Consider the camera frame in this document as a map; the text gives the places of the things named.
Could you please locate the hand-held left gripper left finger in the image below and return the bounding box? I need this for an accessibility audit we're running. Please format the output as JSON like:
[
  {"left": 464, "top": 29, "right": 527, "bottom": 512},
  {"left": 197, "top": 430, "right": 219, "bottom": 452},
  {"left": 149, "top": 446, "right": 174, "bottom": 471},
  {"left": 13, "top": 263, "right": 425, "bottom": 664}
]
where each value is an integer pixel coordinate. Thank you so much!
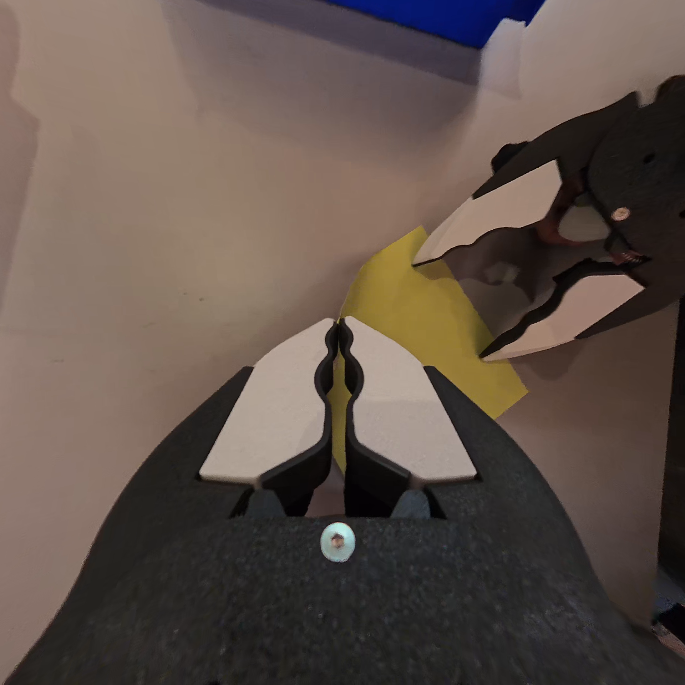
[{"left": 199, "top": 318, "right": 341, "bottom": 517}]

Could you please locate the blue panel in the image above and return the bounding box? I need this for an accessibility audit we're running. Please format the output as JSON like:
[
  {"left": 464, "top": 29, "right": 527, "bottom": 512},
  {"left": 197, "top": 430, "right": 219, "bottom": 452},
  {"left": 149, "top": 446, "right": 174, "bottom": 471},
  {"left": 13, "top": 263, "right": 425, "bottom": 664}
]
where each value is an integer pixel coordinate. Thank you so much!
[{"left": 326, "top": 0, "right": 547, "bottom": 50}]

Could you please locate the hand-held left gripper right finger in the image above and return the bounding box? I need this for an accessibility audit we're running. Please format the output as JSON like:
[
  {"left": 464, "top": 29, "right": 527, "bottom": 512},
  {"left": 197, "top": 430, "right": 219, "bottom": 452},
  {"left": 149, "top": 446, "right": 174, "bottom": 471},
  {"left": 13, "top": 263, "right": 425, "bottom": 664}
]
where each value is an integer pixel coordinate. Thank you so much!
[{"left": 339, "top": 316, "right": 478, "bottom": 517}]

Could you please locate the person's right forearm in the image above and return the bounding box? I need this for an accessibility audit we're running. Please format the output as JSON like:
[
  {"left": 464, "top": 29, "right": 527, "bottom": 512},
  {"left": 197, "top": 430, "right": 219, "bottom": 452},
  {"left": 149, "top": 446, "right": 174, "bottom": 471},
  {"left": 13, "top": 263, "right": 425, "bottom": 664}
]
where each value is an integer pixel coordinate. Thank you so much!
[{"left": 655, "top": 300, "right": 685, "bottom": 632}]

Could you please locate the floral origami paper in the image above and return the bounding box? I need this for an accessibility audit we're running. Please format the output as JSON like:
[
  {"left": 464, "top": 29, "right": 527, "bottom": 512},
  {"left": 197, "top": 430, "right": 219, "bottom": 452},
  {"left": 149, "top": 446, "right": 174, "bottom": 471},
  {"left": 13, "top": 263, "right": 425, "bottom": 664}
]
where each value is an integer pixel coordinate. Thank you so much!
[{"left": 326, "top": 226, "right": 529, "bottom": 477}]

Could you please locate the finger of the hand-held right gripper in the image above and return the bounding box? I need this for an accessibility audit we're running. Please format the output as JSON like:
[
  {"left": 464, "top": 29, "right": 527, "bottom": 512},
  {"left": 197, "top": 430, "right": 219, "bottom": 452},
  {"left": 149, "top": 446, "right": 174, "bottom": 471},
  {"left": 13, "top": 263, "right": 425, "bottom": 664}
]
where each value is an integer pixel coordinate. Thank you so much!
[
  {"left": 478, "top": 258, "right": 646, "bottom": 363},
  {"left": 411, "top": 159, "right": 565, "bottom": 267}
]

